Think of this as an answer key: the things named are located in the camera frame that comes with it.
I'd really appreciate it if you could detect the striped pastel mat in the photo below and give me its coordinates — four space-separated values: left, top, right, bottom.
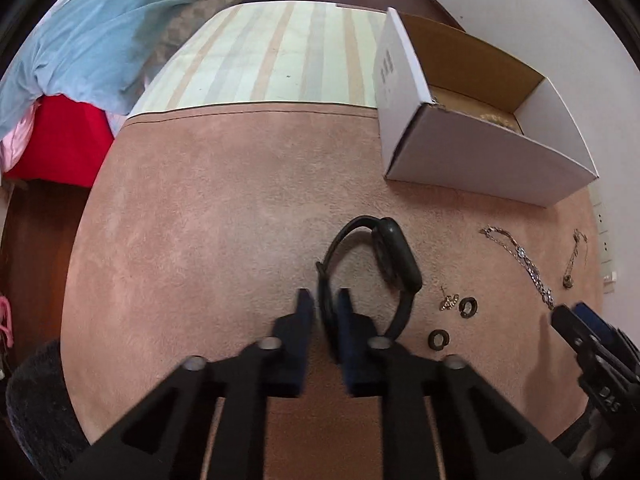
129 1 396 117

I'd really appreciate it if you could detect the gold chain bracelet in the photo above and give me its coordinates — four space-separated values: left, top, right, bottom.
562 229 590 290

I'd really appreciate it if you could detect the dark fuzzy cushion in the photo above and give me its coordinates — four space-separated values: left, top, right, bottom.
5 339 92 480

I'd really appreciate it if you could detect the pink clothes hanger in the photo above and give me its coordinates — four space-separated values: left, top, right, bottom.
0 295 15 349

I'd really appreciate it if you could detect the gold chain jewelry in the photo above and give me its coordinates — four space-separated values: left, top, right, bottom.
477 110 523 133

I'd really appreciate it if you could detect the white power strip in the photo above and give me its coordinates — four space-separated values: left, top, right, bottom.
589 185 619 296

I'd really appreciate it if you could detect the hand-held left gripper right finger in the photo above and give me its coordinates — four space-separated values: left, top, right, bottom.
335 288 583 480

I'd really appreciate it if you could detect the pink suede rug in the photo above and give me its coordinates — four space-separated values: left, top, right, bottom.
60 102 608 480

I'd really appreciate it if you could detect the light blue blanket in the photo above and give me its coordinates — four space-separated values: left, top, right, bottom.
0 0 273 133

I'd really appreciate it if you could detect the white cardboard box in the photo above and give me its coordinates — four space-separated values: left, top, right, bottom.
374 7 599 208

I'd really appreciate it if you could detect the black smartwatch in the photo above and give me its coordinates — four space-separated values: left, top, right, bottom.
316 216 424 362

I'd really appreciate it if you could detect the silver gemstone necklace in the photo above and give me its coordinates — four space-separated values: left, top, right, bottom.
480 226 556 310

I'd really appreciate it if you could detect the red cloth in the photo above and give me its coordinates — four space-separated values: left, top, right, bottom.
4 94 116 190

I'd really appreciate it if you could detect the checkered beige bedding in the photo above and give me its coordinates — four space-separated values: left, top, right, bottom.
142 0 303 88

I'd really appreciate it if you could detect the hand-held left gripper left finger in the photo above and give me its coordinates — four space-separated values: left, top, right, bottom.
65 288 316 480

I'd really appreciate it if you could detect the pink satin cloth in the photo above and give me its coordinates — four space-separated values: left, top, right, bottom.
0 101 42 174

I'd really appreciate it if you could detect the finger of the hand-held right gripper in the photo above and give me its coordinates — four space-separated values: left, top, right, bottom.
571 302 623 347
551 304 603 363

